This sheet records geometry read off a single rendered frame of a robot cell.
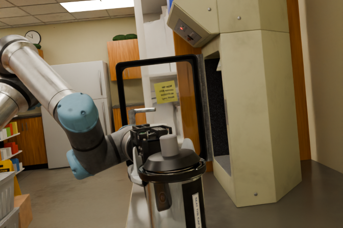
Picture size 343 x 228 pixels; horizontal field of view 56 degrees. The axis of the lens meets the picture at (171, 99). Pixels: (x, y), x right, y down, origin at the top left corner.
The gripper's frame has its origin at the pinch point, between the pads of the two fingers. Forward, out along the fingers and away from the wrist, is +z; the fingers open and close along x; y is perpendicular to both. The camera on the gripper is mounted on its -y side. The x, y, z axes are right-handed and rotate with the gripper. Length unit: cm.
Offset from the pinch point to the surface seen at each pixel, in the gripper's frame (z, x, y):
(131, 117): -68, 8, 4
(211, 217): -26.5, 17.5, -20.1
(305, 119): -54, 73, -4
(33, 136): -572, -71, -54
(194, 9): -29.6, 20.0, 33.7
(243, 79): -26.7, 30.8, 14.4
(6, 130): -508, -101, -32
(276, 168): -26.3, 38.4, -11.2
